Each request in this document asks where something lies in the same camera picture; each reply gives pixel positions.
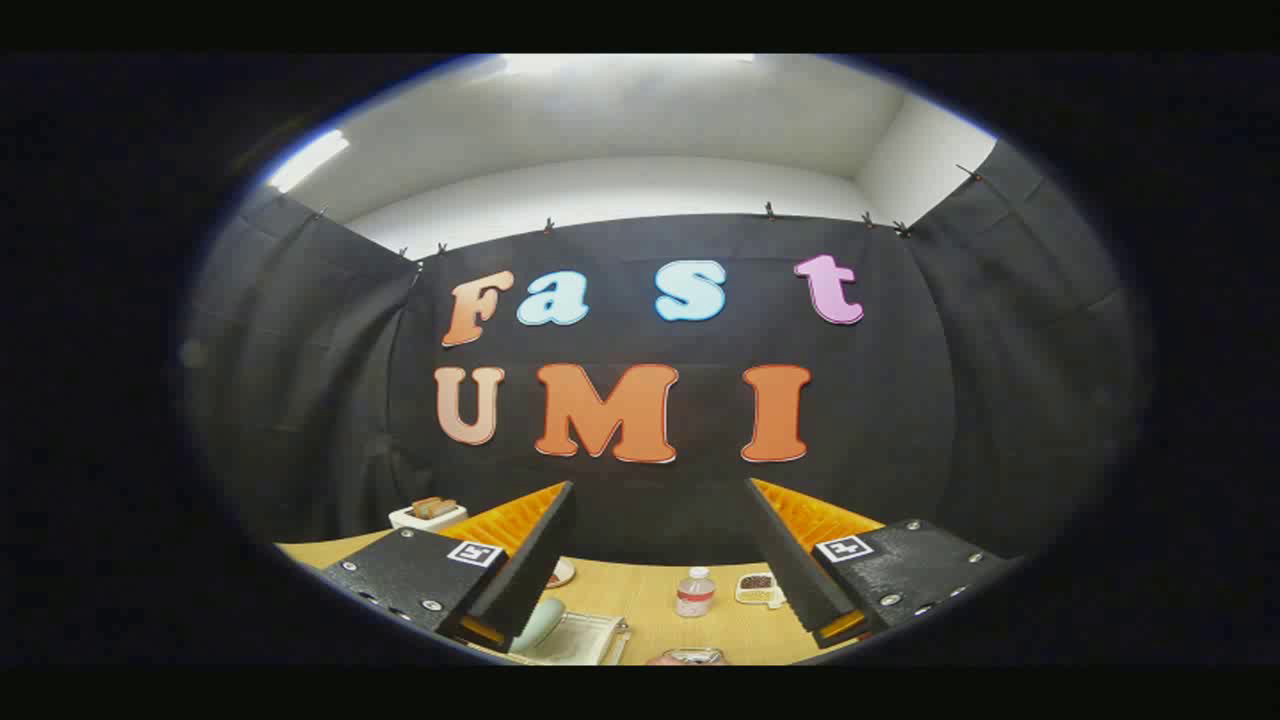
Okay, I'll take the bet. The ceiling light panel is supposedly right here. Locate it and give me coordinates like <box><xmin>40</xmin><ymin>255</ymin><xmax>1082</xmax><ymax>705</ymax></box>
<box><xmin>265</xmin><ymin>130</ymin><xmax>351</xmax><ymax>193</ymax></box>

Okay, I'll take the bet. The row of black cloth clips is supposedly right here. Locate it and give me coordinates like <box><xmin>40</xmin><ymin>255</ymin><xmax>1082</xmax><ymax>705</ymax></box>
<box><xmin>310</xmin><ymin>165</ymin><xmax>986</xmax><ymax>263</ymax></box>

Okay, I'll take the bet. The white divided bean tray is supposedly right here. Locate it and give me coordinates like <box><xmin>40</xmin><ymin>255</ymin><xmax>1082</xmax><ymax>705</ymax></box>
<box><xmin>735</xmin><ymin>572</ymin><xmax>786</xmax><ymax>609</ymax></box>

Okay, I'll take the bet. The white wire dish rack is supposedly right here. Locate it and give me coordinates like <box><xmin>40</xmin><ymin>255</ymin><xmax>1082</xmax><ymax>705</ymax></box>
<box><xmin>510</xmin><ymin>610</ymin><xmax>631</xmax><ymax>666</ymax></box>

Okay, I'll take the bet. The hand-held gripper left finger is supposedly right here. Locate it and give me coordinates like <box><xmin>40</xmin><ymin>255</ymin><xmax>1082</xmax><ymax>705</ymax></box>
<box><xmin>320</xmin><ymin>480</ymin><xmax>578</xmax><ymax>656</ymax></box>

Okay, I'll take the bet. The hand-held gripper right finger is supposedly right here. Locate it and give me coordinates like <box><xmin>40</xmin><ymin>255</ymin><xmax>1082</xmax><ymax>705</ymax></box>
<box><xmin>745</xmin><ymin>478</ymin><xmax>1026</xmax><ymax>651</ymax></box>

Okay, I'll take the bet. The white toaster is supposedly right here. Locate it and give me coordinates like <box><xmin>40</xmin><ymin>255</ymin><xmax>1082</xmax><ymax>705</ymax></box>
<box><xmin>389</xmin><ymin>503</ymin><xmax>469</xmax><ymax>532</ymax></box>

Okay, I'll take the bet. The light green plate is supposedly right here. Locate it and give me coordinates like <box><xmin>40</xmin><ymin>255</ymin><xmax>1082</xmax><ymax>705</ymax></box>
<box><xmin>510</xmin><ymin>597</ymin><xmax>567</xmax><ymax>653</ymax></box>

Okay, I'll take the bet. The clear plastic water bottle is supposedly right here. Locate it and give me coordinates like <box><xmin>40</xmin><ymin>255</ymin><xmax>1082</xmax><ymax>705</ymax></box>
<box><xmin>676</xmin><ymin>567</ymin><xmax>717</xmax><ymax>618</ymax></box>

